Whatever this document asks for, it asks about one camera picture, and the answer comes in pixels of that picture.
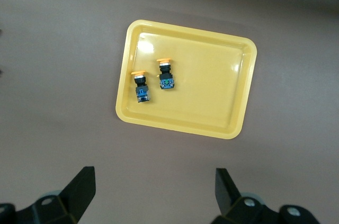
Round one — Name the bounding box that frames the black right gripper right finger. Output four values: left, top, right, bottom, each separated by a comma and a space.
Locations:
210, 167, 318, 224

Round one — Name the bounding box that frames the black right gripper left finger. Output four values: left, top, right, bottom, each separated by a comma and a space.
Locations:
15, 165, 96, 224

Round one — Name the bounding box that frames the yellow push button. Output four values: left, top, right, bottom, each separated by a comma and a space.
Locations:
131, 69, 151, 104
156, 58, 176, 91

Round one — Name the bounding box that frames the yellow plastic tray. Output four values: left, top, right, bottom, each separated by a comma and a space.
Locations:
115, 19, 258, 140

